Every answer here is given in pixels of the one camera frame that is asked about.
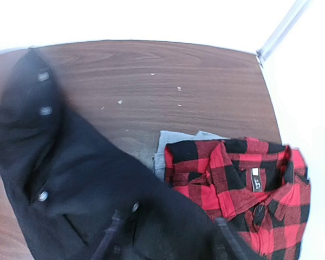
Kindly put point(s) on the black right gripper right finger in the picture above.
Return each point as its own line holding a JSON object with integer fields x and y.
{"x": 233, "y": 244}

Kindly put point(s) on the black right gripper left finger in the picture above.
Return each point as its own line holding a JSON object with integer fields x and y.
{"x": 109, "y": 246}

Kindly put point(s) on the black long sleeve shirt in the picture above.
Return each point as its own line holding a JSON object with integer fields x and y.
{"x": 64, "y": 181}

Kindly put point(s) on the red black plaid shirt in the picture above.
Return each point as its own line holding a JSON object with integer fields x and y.
{"x": 261, "y": 188}

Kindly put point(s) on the grey folded shirt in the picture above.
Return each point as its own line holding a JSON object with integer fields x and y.
{"x": 170, "y": 137}

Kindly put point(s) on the aluminium right corner post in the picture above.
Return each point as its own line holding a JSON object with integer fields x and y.
{"x": 285, "y": 25}

